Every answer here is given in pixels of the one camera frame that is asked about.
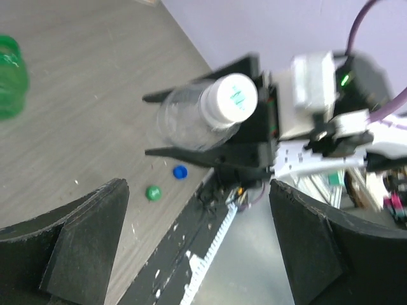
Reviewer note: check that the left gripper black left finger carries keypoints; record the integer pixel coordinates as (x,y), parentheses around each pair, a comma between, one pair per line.
(65,256)

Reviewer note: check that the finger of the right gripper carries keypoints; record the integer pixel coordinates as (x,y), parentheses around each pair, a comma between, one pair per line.
(247,65)

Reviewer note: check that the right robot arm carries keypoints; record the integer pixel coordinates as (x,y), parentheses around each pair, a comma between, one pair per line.
(364,131)

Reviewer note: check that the green plastic bottle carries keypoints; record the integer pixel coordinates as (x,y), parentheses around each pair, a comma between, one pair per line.
(14,78)

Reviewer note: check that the blue bottle cap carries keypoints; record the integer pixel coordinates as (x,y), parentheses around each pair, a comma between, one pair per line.
(180,172)

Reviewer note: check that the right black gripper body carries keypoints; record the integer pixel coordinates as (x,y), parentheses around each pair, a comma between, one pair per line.
(262,126)

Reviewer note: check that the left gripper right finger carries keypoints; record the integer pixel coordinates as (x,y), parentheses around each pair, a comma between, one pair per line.
(332,257)

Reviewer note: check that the white cable duct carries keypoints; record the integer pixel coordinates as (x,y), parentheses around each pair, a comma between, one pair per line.
(200,265)

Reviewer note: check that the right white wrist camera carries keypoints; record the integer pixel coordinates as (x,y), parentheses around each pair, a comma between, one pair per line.
(305,91)

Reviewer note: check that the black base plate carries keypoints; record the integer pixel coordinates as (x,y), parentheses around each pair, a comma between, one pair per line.
(164,275)

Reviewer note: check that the green bottle cap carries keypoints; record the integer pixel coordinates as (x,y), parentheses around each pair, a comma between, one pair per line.
(153,193)

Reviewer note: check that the white bottle cap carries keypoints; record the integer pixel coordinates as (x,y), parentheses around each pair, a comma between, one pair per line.
(229,100)

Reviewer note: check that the clear plastic bottle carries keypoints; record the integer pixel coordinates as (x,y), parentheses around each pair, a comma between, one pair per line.
(179,122)

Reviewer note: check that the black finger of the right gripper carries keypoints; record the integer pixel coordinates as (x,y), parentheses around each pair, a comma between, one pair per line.
(246,155)

